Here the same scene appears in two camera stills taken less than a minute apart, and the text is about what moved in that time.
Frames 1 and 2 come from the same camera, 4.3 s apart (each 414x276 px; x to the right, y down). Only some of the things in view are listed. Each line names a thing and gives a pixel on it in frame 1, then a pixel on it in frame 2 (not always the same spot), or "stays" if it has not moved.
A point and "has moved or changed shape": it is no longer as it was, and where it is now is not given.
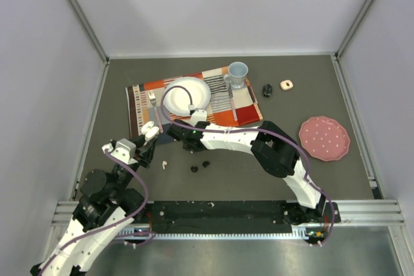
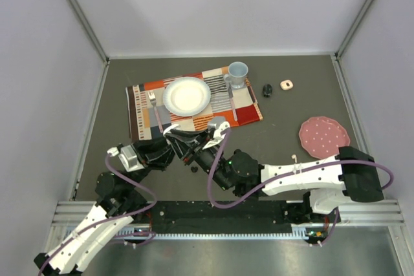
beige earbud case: x=286 y=84 stays
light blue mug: x=237 y=71 stays
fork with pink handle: x=153 y=99 stays
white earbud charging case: x=149 y=131 has moved or changed shape
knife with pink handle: x=232 y=101 stays
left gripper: x=146 y=150 -> x=155 y=153
